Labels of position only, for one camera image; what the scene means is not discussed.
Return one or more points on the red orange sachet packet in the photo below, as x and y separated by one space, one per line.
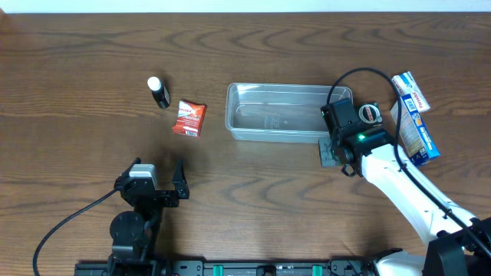
190 119

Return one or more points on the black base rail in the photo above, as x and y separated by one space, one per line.
337 267

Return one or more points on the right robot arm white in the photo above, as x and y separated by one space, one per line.
457 242

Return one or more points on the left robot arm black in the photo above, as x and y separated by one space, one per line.
135 232

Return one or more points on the clear plastic container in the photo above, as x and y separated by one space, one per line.
281 113

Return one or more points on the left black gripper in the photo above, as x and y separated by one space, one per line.
169 200

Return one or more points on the blue Kool Fever box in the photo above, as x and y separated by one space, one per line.
416 138

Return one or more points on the white blue Panadol box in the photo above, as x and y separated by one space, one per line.
406 85

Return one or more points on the black bottle white cap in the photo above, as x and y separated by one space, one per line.
159 92

